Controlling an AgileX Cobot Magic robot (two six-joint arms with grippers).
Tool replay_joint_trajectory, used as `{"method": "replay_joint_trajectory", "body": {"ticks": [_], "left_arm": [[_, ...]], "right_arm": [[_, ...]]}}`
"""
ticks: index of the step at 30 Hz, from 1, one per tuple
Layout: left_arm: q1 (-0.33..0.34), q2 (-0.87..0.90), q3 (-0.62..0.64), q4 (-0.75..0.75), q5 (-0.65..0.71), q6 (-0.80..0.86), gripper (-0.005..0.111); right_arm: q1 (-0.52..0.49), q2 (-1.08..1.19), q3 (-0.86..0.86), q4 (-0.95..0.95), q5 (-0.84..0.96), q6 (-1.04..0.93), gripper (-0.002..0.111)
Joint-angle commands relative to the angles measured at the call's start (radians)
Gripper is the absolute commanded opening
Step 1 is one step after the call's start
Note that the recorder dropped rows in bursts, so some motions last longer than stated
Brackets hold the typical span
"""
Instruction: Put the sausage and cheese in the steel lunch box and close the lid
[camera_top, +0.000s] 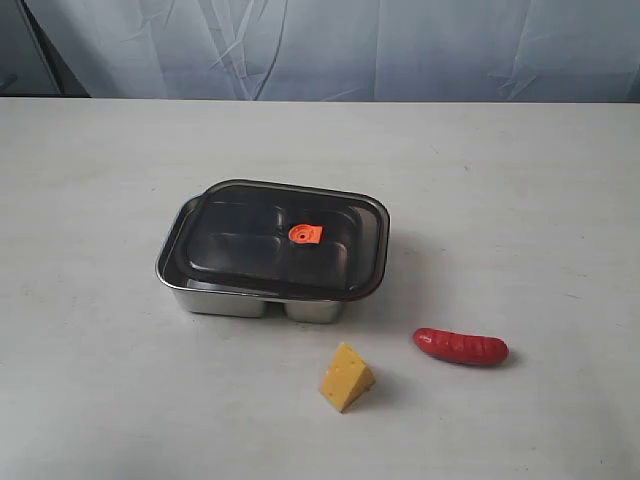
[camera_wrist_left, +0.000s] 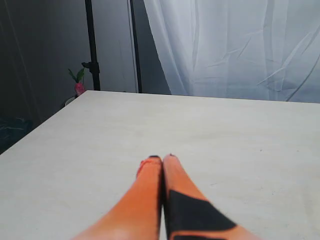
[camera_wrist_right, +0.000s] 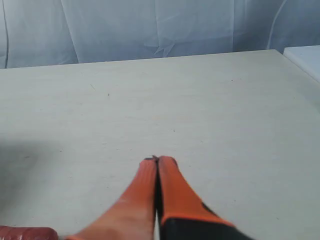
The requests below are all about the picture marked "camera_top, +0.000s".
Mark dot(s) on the stainless steel lunch box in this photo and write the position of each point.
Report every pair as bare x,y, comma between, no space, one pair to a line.
204,297

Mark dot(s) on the red toy sausage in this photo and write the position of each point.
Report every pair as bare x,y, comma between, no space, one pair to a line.
470,350

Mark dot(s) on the grey backdrop curtain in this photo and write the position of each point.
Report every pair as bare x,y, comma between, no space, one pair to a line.
360,51

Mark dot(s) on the yellow toy cheese wedge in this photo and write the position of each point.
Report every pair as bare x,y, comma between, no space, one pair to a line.
347,377

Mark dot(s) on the dark transparent lunch box lid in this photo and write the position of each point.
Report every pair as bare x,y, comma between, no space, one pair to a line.
289,242

